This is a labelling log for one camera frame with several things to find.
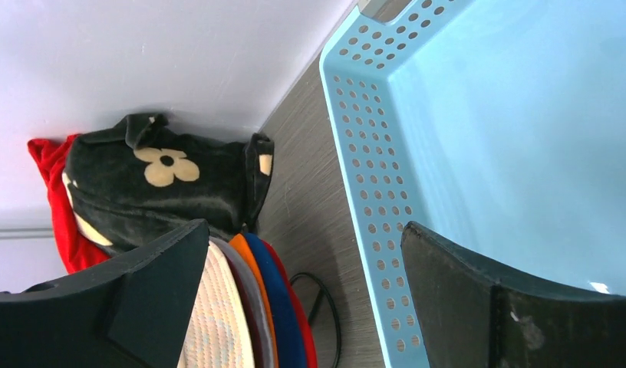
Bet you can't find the black floral plush blanket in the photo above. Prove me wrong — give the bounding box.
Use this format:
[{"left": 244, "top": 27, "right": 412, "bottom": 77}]
[{"left": 61, "top": 113, "right": 275, "bottom": 256}]

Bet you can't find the orange hat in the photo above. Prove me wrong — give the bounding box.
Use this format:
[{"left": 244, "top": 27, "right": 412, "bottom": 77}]
[{"left": 230, "top": 233, "right": 279, "bottom": 367}]

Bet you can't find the light blue plastic basket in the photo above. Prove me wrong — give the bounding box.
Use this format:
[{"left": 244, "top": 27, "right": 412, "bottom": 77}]
[{"left": 320, "top": 1, "right": 626, "bottom": 367}]

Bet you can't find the black wire hat stand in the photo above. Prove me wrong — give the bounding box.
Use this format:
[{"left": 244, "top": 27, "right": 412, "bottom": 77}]
[{"left": 288, "top": 272, "right": 342, "bottom": 368}]

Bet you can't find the grey bucket hat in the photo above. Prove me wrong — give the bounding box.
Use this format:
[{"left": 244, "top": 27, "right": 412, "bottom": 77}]
[{"left": 209, "top": 237, "right": 274, "bottom": 367}]

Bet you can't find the blue bucket hat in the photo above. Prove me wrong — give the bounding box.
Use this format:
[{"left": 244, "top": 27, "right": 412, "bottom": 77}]
[{"left": 243, "top": 233, "right": 308, "bottom": 368}]

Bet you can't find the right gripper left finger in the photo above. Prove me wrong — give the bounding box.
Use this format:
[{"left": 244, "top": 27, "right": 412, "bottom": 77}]
[{"left": 0, "top": 219, "right": 209, "bottom": 367}]

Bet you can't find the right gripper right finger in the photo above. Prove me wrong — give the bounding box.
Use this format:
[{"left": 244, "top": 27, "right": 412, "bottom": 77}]
[{"left": 401, "top": 222, "right": 626, "bottom": 367}]

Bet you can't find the red cloth on blanket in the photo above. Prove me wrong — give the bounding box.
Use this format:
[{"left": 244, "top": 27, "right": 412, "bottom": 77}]
[{"left": 27, "top": 134, "right": 110, "bottom": 274}]

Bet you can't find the beige bucket hat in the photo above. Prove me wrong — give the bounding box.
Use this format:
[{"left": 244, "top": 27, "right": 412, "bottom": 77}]
[{"left": 178, "top": 242, "right": 255, "bottom": 368}]

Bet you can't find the red bucket hat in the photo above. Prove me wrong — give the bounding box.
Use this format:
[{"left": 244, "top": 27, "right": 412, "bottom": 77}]
[{"left": 262, "top": 241, "right": 318, "bottom": 368}]

